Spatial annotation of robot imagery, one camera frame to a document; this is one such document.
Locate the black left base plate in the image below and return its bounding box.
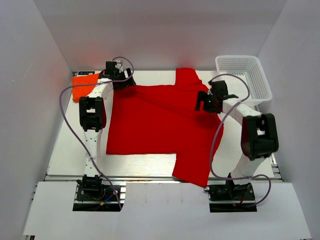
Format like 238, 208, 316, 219
72, 179, 124, 212

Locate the folded orange t-shirt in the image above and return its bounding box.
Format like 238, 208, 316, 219
71, 73, 99, 103

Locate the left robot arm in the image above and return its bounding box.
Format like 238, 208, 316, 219
78, 61, 135, 200

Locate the red t-shirt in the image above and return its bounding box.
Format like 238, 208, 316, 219
106, 68, 223, 187

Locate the blue label sticker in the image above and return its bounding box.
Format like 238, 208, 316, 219
77, 71, 95, 76

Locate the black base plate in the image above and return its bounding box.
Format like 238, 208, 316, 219
203, 183, 257, 213
72, 179, 124, 212

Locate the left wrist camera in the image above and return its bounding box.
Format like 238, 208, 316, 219
104, 61, 117, 76

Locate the white plastic basket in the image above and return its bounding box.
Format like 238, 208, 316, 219
215, 55, 272, 107

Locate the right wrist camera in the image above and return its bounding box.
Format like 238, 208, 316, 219
210, 80, 229, 98

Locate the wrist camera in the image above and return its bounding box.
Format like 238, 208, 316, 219
210, 80, 229, 98
104, 61, 117, 76

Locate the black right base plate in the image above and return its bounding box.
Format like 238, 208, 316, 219
203, 183, 257, 213

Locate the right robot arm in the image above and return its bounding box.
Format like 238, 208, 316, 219
195, 91, 279, 200

